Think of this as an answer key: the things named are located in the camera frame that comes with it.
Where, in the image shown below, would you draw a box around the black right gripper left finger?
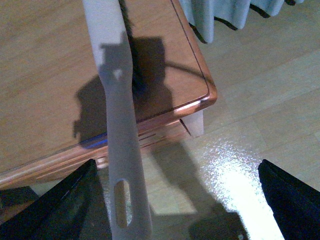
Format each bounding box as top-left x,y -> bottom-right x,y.
0,159 -> 100,240

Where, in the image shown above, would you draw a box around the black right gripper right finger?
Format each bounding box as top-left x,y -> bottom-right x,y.
258,159 -> 320,240

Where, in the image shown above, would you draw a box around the beige hand brush black bristles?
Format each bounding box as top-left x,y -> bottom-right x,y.
83,0 -> 152,240

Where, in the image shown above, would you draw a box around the wooden bedside table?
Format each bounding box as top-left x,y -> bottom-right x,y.
0,0 -> 217,189

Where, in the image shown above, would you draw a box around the teal green curtain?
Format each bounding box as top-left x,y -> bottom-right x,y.
179,0 -> 320,44

